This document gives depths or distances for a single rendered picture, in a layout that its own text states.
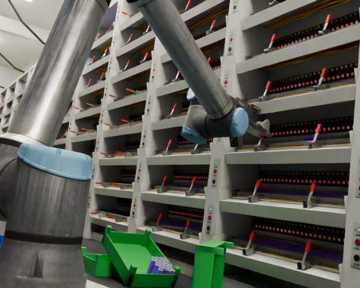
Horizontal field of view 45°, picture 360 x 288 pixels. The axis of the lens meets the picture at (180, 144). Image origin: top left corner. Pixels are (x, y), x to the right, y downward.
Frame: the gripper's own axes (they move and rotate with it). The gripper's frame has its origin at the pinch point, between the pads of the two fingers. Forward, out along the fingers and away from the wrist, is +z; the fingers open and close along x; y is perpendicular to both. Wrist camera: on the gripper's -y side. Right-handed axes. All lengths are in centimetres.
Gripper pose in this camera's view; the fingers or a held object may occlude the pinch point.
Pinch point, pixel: (266, 136)
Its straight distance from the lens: 171.7
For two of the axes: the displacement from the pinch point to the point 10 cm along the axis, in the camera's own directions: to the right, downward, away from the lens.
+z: 7.9, 4.0, 4.7
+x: -5.3, 0.5, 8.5
